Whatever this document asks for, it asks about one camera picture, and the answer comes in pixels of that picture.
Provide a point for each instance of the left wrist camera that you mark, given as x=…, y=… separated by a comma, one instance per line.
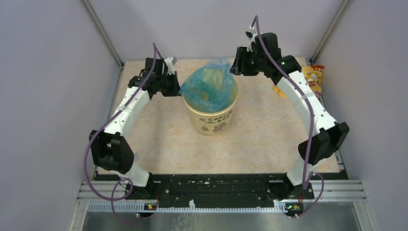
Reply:
x=170, y=64

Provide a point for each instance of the left aluminium frame post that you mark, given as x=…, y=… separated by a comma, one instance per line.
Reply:
x=102, y=32

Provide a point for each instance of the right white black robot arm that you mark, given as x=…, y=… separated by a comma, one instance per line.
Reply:
x=325, y=133

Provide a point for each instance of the yellow capybara trash bin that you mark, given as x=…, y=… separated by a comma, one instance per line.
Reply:
x=212, y=123

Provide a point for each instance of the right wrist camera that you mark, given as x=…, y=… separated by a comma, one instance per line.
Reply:
x=251, y=33

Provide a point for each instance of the yellow crumpled snack bag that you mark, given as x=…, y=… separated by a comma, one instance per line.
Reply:
x=314, y=76

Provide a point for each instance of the white slotted cable duct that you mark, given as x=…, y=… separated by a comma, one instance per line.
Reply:
x=140, y=207

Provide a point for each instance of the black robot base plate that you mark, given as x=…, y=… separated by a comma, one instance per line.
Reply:
x=219, y=190

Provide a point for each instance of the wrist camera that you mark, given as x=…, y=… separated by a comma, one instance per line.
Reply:
x=251, y=33
x=170, y=64

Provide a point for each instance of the aluminium frame post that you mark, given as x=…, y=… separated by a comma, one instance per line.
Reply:
x=102, y=32
x=330, y=30

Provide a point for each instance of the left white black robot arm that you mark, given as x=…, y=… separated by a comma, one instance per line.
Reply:
x=110, y=149

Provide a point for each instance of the blue plastic trash bag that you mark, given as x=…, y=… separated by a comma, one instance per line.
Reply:
x=211, y=88

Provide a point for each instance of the right aluminium frame post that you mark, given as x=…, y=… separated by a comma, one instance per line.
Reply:
x=330, y=30

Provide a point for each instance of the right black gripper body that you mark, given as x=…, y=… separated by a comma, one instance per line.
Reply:
x=247, y=63

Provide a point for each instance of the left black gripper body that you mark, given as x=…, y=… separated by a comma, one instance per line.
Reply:
x=167, y=85

